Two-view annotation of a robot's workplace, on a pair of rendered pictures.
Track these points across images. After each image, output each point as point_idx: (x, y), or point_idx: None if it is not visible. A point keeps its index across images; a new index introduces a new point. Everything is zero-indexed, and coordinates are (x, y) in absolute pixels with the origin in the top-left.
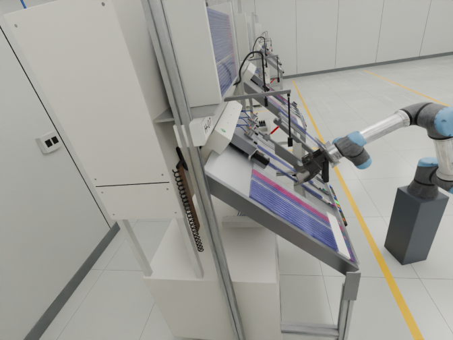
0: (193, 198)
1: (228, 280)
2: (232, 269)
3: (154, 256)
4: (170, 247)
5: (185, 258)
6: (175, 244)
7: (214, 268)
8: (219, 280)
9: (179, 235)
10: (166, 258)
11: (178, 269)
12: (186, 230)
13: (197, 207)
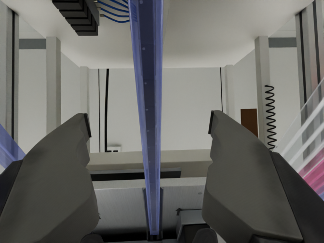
0: (88, 62)
1: (321, 31)
2: (279, 9)
3: (203, 67)
4: (195, 61)
5: (220, 51)
6: (190, 60)
7: (257, 28)
8: (288, 21)
9: (173, 60)
10: (210, 61)
11: (235, 53)
12: (273, 133)
13: (110, 57)
